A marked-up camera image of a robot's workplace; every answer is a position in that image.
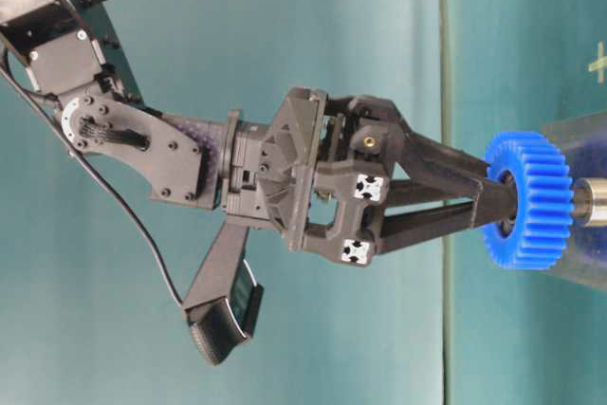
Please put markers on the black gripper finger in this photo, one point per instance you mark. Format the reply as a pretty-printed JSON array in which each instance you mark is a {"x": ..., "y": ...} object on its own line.
[{"x": 495, "y": 202}]

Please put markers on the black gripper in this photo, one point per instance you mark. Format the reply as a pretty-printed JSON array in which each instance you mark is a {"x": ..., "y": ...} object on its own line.
[{"x": 319, "y": 173}]

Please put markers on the small blue plastic gear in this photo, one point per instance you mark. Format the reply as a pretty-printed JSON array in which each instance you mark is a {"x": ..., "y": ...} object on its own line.
[{"x": 541, "y": 227}]

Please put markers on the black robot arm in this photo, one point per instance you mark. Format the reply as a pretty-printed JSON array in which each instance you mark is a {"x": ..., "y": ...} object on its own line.
[{"x": 77, "y": 68}]

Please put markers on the threaded steel shaft with collar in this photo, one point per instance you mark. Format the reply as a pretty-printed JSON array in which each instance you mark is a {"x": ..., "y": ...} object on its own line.
[{"x": 590, "y": 202}]

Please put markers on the clear acrylic base block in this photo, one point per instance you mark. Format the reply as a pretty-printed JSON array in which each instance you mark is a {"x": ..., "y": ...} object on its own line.
[{"x": 583, "y": 142}]

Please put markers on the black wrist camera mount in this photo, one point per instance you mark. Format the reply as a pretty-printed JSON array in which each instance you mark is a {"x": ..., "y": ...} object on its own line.
[{"x": 223, "y": 302}]

